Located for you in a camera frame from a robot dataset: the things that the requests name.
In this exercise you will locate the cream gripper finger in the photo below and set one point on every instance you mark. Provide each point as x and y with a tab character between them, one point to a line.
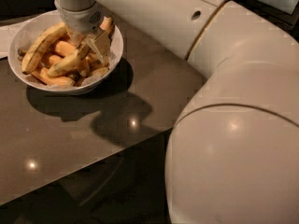
76	37
99	43

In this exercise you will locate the orange banana middle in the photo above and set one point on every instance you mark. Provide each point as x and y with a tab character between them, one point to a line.
62	48

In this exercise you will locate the orange banana bottom left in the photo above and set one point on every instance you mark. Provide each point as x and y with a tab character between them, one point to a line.
41	73

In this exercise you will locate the curved yellow banana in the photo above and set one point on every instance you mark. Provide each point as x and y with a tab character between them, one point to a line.
75	60

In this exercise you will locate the white bowl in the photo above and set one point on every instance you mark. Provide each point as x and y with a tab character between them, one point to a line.
30	31

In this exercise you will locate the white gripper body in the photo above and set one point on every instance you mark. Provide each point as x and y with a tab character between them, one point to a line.
81	20

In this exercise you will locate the orange banana at rim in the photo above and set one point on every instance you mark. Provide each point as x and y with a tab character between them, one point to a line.
107	25

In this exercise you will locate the white paper napkin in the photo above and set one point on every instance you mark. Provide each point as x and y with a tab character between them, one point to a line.
7	34

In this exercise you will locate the small yellow banana right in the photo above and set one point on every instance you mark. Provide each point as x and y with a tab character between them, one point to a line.
100	72

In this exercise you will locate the long yellow-green banana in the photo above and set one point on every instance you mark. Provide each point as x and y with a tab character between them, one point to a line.
37	50

